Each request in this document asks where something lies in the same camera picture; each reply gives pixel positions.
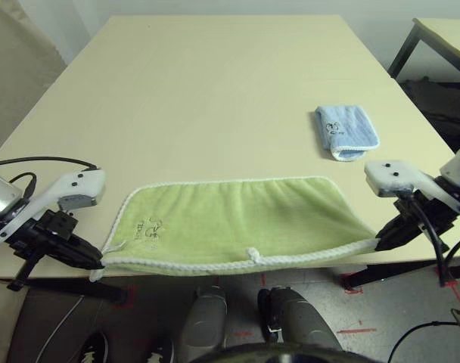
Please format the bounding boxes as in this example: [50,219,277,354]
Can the side table with black legs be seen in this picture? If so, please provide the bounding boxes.
[387,17,460,82]

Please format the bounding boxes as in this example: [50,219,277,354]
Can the black table leg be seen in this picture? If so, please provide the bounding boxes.
[345,256,460,292]
[21,278,127,303]

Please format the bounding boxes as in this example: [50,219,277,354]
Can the black left wrist camera cable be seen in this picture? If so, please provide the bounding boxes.
[0,157,102,171]

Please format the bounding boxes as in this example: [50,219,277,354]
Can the grey robot left leg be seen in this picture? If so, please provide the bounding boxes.
[176,285,228,363]

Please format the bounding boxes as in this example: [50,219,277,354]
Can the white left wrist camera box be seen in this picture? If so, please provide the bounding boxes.
[0,169,107,249]

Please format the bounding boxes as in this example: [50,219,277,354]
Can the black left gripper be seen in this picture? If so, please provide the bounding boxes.
[6,209,104,292]

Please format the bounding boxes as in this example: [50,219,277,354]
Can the green towel with white trim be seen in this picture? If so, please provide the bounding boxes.
[89,175,382,283]

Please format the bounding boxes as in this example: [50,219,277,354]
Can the short black looped cable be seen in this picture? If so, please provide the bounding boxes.
[8,172,38,200]

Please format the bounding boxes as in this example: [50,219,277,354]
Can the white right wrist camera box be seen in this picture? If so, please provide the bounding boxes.
[364,160,460,220]

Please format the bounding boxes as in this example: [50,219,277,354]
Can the black hanging cable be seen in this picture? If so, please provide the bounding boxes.
[388,308,460,363]

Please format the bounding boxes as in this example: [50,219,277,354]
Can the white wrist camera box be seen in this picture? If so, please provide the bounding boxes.
[0,169,107,249]
[364,160,460,220]

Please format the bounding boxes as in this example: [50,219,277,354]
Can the folded blue towel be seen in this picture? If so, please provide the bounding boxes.
[315,104,381,163]

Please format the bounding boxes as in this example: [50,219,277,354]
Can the grey robot leg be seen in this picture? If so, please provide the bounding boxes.
[256,286,340,363]
[176,285,228,363]

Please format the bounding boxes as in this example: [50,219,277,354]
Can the thin white floor cable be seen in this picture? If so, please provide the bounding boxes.
[51,296,86,341]

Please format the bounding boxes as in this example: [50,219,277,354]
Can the grey robot right leg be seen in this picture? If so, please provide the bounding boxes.
[256,286,340,363]

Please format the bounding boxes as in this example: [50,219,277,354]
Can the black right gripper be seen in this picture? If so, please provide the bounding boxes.
[376,191,458,252]

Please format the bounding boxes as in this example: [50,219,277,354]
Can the black white sneaker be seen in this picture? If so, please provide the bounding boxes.
[145,336,175,363]
[79,332,110,363]

